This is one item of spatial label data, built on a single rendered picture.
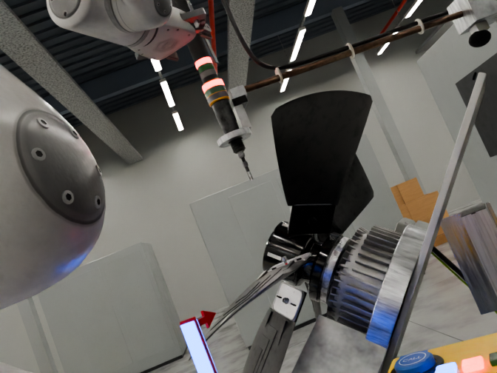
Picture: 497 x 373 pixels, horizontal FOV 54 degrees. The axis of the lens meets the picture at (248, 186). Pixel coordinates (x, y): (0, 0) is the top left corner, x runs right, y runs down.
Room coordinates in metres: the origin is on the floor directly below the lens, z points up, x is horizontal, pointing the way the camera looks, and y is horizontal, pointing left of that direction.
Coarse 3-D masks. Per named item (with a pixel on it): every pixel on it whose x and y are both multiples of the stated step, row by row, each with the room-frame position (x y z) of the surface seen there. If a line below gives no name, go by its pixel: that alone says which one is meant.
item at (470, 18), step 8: (456, 0) 1.04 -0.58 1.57; (464, 0) 1.01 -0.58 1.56; (472, 0) 1.01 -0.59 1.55; (480, 0) 1.01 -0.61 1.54; (488, 0) 1.01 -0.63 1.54; (496, 0) 1.02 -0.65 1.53; (448, 8) 1.07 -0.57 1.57; (456, 8) 1.05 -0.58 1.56; (464, 8) 1.02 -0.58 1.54; (472, 8) 1.01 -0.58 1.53; (480, 8) 1.01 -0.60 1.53; (488, 8) 1.01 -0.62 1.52; (496, 8) 1.02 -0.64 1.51; (464, 16) 1.03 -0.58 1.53; (472, 16) 1.02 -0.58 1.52; (480, 16) 1.01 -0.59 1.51; (488, 16) 1.02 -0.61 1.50; (496, 16) 1.04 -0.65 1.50; (456, 24) 1.07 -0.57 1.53; (464, 24) 1.05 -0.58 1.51; (472, 24) 1.03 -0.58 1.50; (464, 32) 1.06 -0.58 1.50
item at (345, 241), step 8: (344, 240) 0.97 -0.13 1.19; (336, 248) 0.95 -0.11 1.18; (344, 248) 0.97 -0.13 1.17; (336, 256) 0.94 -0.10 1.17; (328, 264) 0.94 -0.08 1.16; (336, 264) 0.94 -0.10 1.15; (328, 272) 0.94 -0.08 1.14; (336, 272) 0.97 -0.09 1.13; (328, 280) 0.94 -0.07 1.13; (328, 288) 0.97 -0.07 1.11; (320, 296) 0.97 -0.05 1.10; (328, 296) 0.98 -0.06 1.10
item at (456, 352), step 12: (492, 336) 0.51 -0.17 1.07; (444, 348) 0.53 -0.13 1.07; (456, 348) 0.52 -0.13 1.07; (468, 348) 0.51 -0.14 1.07; (480, 348) 0.49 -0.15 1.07; (492, 348) 0.48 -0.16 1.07; (396, 360) 0.55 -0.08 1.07; (444, 360) 0.50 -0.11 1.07; (456, 360) 0.49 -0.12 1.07; (432, 372) 0.48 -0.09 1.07; (456, 372) 0.46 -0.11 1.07; (468, 372) 0.45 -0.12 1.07; (480, 372) 0.44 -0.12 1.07; (492, 372) 0.43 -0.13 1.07
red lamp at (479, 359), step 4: (480, 356) 0.46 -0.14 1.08; (464, 360) 0.46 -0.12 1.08; (468, 360) 0.46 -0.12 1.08; (472, 360) 0.46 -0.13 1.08; (476, 360) 0.45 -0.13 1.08; (480, 360) 0.45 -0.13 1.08; (464, 364) 0.46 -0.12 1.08; (468, 364) 0.45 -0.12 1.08; (472, 364) 0.45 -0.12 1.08; (476, 364) 0.45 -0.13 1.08; (480, 364) 0.45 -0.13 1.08; (464, 368) 0.45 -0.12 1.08; (468, 368) 0.45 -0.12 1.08; (472, 368) 0.45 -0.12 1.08; (476, 368) 0.45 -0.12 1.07; (480, 368) 0.45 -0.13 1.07; (464, 372) 0.45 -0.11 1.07
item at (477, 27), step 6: (480, 24) 1.03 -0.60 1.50; (486, 24) 1.03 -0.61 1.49; (474, 30) 1.04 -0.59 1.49; (480, 30) 1.03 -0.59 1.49; (486, 30) 1.03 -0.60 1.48; (474, 36) 1.03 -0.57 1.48; (480, 36) 1.02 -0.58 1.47; (486, 36) 1.03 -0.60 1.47; (474, 42) 1.03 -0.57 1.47; (480, 42) 1.03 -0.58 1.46; (486, 42) 1.04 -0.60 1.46
